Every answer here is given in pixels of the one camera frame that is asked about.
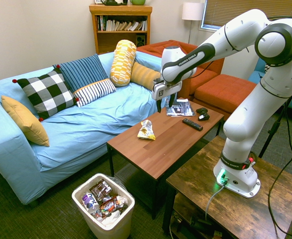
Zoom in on red snack wrapper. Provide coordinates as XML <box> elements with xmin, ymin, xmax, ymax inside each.
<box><xmin>99</xmin><ymin>196</ymin><xmax>121</xmax><ymax>212</ymax></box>

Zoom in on black game controller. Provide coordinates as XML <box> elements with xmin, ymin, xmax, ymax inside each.
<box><xmin>195</xmin><ymin>107</ymin><xmax>210</xmax><ymax>121</ymax></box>

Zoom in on black white checkered pillow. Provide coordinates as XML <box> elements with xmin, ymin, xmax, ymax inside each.
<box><xmin>12</xmin><ymin>64</ymin><xmax>80</xmax><ymax>122</ymax></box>

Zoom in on plain mustard pillow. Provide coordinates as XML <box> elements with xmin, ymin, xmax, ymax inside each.
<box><xmin>0</xmin><ymin>95</ymin><xmax>50</xmax><ymax>147</ymax></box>

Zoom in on blue striped pillow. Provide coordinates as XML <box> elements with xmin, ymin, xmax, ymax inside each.
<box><xmin>53</xmin><ymin>53</ymin><xmax>109</xmax><ymax>93</ymax></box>

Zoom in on magazine under dark one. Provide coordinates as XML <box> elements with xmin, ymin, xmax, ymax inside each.
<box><xmin>167</xmin><ymin>112</ymin><xmax>196</xmax><ymax>118</ymax></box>

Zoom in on power strip under table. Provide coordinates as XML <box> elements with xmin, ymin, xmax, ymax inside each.
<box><xmin>170</xmin><ymin>214</ymin><xmax>223</xmax><ymax>239</ymax></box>

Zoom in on hint water bottle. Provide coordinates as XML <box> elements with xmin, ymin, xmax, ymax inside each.
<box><xmin>82</xmin><ymin>192</ymin><xmax>100</xmax><ymax>215</ymax></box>

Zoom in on grey base cable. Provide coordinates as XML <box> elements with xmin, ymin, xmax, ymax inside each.
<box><xmin>204</xmin><ymin>184</ymin><xmax>226</xmax><ymax>221</ymax></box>

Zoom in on dark brown snack wrapper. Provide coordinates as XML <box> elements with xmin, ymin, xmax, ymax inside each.
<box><xmin>90</xmin><ymin>179</ymin><xmax>113</xmax><ymax>200</ymax></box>

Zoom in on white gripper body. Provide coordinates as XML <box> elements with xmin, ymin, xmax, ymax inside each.
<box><xmin>151</xmin><ymin>79</ymin><xmax>183</xmax><ymax>101</ymax></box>

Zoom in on crumpled white paper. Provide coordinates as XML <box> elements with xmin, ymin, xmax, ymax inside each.
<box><xmin>102</xmin><ymin>210</ymin><xmax>121</xmax><ymax>225</ymax></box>

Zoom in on light blue sofa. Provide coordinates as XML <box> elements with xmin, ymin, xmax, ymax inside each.
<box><xmin>0</xmin><ymin>51</ymin><xmax>176</xmax><ymax>206</ymax></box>

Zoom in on row of books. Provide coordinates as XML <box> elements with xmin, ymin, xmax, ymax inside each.
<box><xmin>97</xmin><ymin>15</ymin><xmax>148</xmax><ymax>32</ymax></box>

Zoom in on mustard striped pillow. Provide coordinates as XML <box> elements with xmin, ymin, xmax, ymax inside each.
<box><xmin>130</xmin><ymin>61</ymin><xmax>162</xmax><ymax>92</ymax></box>

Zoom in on yellow white patterned bolster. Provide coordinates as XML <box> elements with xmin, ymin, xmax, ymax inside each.
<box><xmin>109</xmin><ymin>39</ymin><xmax>137</xmax><ymax>87</ymax></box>

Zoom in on white plastic trash bin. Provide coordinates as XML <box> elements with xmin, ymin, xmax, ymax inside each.
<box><xmin>71</xmin><ymin>173</ymin><xmax>136</xmax><ymax>239</ymax></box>

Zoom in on wooden coffee table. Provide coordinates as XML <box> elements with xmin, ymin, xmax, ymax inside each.
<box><xmin>106</xmin><ymin>98</ymin><xmax>225</xmax><ymax>220</ymax></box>

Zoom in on orange armchair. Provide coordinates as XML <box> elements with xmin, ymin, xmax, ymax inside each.
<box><xmin>136</xmin><ymin>39</ymin><xmax>225</xmax><ymax>95</ymax></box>

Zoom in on black camera tripod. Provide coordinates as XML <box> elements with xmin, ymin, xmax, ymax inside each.
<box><xmin>258</xmin><ymin>94</ymin><xmax>292</xmax><ymax>159</ymax></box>

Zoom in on yellow chip bag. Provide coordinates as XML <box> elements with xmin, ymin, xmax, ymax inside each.
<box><xmin>137</xmin><ymin>119</ymin><xmax>156</xmax><ymax>141</ymax></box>

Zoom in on floor vent grille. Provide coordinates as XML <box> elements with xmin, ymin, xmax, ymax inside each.
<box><xmin>114</xmin><ymin>163</ymin><xmax>139</xmax><ymax>185</ymax></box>

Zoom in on dark cover business magazine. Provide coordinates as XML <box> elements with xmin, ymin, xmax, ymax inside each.
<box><xmin>166</xmin><ymin>99</ymin><xmax>195</xmax><ymax>116</ymax></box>

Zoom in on white shade floor lamp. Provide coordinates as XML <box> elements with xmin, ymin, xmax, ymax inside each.
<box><xmin>182</xmin><ymin>2</ymin><xmax>205</xmax><ymax>44</ymax></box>

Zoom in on black white shelf ornament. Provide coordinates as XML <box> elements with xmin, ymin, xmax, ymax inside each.
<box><xmin>95</xmin><ymin>0</ymin><xmax>128</xmax><ymax>6</ymax></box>

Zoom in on wooden bookshelf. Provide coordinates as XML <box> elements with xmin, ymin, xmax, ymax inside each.
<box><xmin>89</xmin><ymin>3</ymin><xmax>153</xmax><ymax>55</ymax></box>

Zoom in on window blinds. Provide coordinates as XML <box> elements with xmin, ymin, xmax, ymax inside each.
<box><xmin>201</xmin><ymin>0</ymin><xmax>292</xmax><ymax>30</ymax></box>

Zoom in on orange ottoman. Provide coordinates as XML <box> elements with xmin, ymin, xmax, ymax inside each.
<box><xmin>193</xmin><ymin>74</ymin><xmax>257</xmax><ymax>121</ymax></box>

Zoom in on white navy striped pillow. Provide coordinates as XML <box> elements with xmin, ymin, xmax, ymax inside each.
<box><xmin>73</xmin><ymin>78</ymin><xmax>117</xmax><ymax>108</ymax></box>

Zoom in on rustic dark wood table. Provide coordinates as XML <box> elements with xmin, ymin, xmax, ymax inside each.
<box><xmin>162</xmin><ymin>135</ymin><xmax>292</xmax><ymax>239</ymax></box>

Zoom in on small black speaker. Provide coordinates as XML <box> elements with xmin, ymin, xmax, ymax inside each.
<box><xmin>135</xmin><ymin>34</ymin><xmax>146</xmax><ymax>47</ymax></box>

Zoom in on black remote control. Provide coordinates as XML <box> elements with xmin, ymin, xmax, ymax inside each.
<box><xmin>182</xmin><ymin>118</ymin><xmax>203</xmax><ymax>132</ymax></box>

